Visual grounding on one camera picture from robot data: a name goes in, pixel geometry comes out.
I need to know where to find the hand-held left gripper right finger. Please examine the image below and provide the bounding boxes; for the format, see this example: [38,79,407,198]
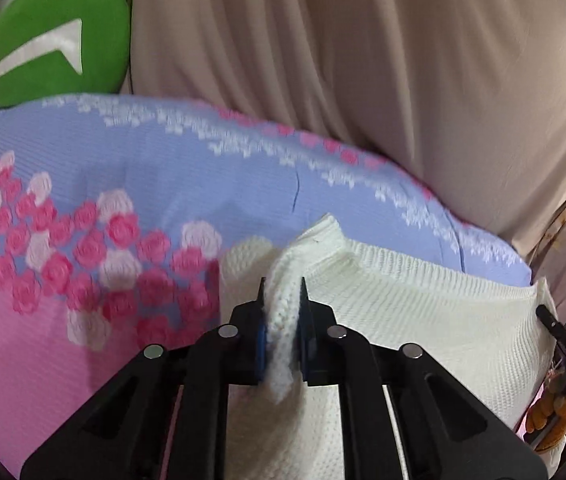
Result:
[297,276,549,480]

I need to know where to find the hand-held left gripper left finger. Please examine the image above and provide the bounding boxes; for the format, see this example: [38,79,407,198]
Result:
[19,277,269,480]

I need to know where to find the white red navy knit sweater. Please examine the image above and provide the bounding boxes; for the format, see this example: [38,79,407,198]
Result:
[218,214,561,480]

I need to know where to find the person's right hand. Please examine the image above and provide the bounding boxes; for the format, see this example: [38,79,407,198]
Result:
[526,392,566,448]

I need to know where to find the pink blue floral bed sheet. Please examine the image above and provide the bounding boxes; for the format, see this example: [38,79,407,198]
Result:
[0,92,534,480]

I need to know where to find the beige draped cloth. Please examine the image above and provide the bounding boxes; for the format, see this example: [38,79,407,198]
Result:
[130,0,566,256]

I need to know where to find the green pillow with white mark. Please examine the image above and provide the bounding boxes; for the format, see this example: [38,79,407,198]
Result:
[0,0,134,109]

